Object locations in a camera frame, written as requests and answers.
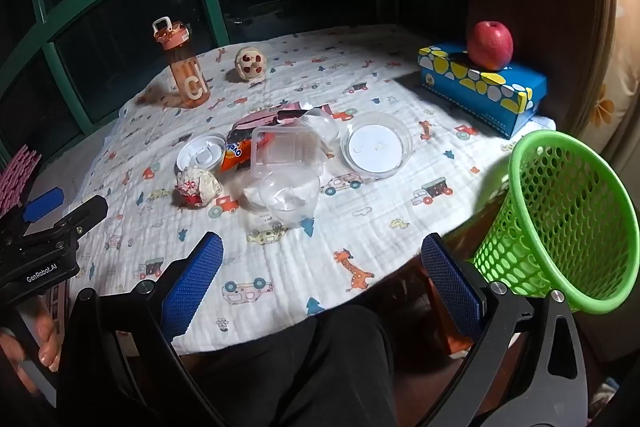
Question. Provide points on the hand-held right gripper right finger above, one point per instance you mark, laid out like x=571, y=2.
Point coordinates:
x=450, y=287

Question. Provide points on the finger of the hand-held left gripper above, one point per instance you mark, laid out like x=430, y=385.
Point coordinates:
x=44, y=203
x=87, y=214

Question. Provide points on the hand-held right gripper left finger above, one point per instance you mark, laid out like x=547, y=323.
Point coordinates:
x=200, y=282

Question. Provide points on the paper ball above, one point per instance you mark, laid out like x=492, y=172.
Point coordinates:
x=197, y=186

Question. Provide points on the clear plastic cup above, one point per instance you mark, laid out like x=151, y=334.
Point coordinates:
x=290, y=197

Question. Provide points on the small white round cup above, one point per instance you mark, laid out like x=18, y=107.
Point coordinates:
x=200, y=152

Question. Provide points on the orange snack packet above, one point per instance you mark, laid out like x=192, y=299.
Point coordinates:
x=235, y=154

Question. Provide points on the green plastic basket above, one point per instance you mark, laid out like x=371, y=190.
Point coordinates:
x=565, y=217

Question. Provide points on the clear square plastic container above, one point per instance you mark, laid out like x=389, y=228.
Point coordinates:
x=287, y=152

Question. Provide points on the clear round container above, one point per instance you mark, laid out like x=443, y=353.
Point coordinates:
x=376, y=147

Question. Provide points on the pink snack packet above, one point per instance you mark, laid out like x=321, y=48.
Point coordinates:
x=255, y=119

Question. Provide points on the person's left hand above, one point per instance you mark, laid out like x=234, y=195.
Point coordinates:
x=49, y=352

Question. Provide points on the pink lattice object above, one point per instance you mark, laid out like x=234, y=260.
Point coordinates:
x=17, y=179

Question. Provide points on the brown wooden table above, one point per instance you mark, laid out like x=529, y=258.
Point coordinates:
x=465, y=227

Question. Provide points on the person's black pants leg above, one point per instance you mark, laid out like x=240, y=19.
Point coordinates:
x=320, y=372

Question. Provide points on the orange water bottle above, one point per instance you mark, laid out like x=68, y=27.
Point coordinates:
x=189, y=77

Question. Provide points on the blue spotted tissue box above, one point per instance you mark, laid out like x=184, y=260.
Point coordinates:
x=480, y=97

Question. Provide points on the cream skull toy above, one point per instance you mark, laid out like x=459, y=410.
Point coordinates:
x=251, y=63

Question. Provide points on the red apple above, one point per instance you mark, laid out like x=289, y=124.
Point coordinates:
x=490, y=44

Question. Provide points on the cream flowered curtain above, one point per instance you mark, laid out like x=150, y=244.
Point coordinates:
x=615, y=97

